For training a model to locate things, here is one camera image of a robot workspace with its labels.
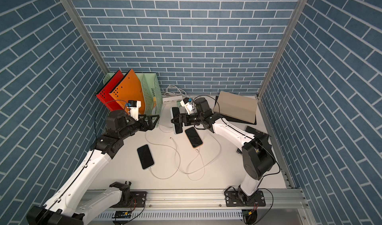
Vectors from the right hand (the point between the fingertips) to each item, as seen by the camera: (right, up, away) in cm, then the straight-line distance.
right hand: (177, 121), depth 79 cm
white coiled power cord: (-9, +21, +40) cm, 46 cm away
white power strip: (-9, +12, +35) cm, 38 cm away
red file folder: (-41, +14, +3) cm, 43 cm away
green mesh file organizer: (-23, +20, +29) cm, 42 cm away
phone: (-19, -22, +7) cm, 30 cm away
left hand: (-9, +3, -6) cm, 11 cm away
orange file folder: (-33, +20, +16) cm, 42 cm away
